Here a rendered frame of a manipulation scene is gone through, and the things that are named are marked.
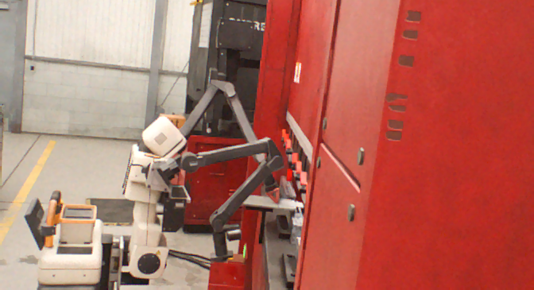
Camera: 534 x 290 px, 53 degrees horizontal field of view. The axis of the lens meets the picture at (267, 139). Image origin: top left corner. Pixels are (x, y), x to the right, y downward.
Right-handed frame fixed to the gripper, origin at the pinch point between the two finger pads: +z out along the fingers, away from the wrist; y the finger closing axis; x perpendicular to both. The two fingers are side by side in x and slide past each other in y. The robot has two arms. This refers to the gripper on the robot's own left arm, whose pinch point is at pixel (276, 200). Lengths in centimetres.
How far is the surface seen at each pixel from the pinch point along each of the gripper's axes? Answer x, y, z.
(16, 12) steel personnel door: 320, 619, -269
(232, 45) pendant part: -3, 101, -84
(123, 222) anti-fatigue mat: 158, 232, 31
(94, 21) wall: 218, 652, -220
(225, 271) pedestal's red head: 30, -39, 12
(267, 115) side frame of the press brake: -9, 86, -33
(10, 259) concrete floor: 210, 123, 6
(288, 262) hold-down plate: 1, -56, 12
